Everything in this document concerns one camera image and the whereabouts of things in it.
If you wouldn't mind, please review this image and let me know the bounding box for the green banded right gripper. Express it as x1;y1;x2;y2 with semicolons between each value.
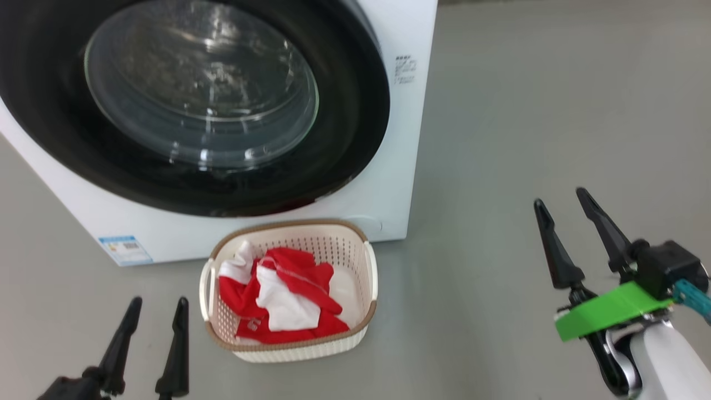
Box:
533;187;675;342

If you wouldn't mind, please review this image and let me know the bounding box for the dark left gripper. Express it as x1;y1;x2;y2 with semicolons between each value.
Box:
36;296;190;400

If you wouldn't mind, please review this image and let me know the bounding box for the red and white garment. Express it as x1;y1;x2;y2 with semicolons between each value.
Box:
218;240;351;345

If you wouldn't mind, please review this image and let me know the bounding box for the round black glass washer door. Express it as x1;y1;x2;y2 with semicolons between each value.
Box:
0;0;391;218

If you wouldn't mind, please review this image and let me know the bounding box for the cream perforated laundry basket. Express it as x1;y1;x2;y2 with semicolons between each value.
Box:
199;218;379;363

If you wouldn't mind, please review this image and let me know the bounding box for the white front-load washing machine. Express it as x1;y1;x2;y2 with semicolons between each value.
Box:
0;0;439;267

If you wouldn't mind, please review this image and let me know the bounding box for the blue white energy label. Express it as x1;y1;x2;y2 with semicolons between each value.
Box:
98;236;154;267

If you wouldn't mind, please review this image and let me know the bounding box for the teal cable connector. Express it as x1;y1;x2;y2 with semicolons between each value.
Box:
673;279;711;326

